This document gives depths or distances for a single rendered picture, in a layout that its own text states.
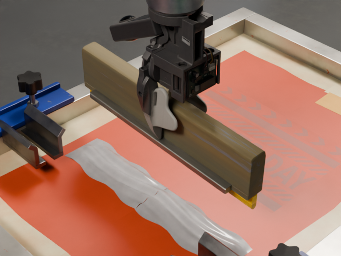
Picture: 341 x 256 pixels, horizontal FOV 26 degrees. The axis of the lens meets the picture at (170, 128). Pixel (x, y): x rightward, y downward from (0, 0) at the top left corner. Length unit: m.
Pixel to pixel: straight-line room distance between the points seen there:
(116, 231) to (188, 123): 0.21
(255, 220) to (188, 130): 0.19
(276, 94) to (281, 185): 0.26
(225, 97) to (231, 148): 0.41
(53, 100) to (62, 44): 2.17
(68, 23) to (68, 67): 0.41
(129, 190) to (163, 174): 0.07
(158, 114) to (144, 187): 0.17
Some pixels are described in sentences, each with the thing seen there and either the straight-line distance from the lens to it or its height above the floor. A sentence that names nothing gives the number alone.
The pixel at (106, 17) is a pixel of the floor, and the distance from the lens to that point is 3.69.
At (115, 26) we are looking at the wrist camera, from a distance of 1.05.
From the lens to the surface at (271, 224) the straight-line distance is 1.13.
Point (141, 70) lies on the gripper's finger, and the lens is 1.00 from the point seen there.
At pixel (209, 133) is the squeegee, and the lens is 1.00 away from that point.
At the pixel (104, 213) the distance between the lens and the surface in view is 1.14.
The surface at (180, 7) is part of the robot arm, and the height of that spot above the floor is 1.30.
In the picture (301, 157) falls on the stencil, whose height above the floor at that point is 0.96.
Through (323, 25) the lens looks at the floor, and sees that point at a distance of 3.67.
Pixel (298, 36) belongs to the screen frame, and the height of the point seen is 0.99.
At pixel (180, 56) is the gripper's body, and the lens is 0.97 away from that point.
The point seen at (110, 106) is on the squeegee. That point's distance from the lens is 1.14.
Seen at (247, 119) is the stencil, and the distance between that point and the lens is 1.33.
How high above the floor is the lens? 1.73
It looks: 37 degrees down
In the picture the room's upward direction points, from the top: straight up
